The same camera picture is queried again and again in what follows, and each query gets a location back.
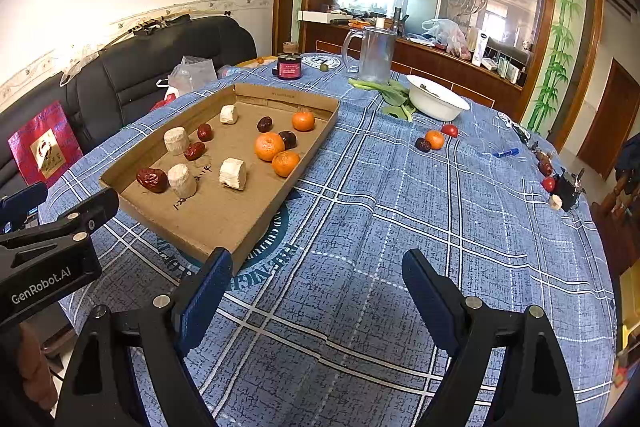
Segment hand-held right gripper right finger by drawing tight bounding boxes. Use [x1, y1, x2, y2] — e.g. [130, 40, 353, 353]
[401, 248, 581, 427]

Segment person's left hand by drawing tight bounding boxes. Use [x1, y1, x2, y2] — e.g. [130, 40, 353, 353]
[17, 321, 57, 414]

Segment dark hanging clothes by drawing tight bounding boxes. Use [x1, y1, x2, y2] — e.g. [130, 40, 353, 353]
[614, 142, 640, 208]

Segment crumpled clear plastic bag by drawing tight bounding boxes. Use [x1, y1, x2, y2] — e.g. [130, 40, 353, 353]
[167, 56, 218, 96]

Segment wooden chair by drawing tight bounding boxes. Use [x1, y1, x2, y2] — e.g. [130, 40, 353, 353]
[316, 38, 351, 58]
[390, 59, 498, 108]

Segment clear plastic pitcher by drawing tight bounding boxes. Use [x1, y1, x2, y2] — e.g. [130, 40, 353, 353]
[342, 26, 397, 85]

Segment red label jar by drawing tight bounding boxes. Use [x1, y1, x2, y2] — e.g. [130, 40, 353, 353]
[272, 42, 302, 80]

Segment red gift bag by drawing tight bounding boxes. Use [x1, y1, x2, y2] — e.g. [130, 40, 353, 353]
[7, 101, 84, 188]

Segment blue plaid tablecloth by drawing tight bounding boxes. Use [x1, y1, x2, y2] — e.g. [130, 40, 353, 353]
[40, 54, 618, 427]

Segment green leafy vegetable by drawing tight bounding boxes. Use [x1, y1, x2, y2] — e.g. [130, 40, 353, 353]
[348, 78, 418, 122]

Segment white bowl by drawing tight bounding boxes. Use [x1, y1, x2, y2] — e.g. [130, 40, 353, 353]
[406, 74, 471, 122]

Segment red plastic bag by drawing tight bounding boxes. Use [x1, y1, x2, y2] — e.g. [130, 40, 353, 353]
[150, 92, 178, 112]

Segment clear plastic bag with food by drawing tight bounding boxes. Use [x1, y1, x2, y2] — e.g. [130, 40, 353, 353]
[422, 18, 473, 58]

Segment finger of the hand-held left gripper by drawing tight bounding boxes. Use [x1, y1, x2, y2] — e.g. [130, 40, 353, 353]
[0, 182, 49, 228]
[47, 187, 121, 240]

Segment wooden counter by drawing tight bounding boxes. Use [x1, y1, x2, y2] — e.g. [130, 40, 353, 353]
[302, 22, 526, 108]

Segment brown wooden door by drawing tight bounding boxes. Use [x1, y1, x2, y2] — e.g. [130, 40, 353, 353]
[577, 58, 640, 180]

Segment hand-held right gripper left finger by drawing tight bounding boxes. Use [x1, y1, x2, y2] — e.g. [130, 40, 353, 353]
[52, 247, 235, 427]

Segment shallow cardboard box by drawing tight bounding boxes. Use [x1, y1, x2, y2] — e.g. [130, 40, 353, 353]
[99, 82, 341, 277]

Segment porous white sugarcane chunk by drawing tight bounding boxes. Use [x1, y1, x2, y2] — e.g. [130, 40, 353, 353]
[219, 158, 247, 190]

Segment black sofa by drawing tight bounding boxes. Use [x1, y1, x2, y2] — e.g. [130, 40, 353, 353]
[0, 14, 258, 208]

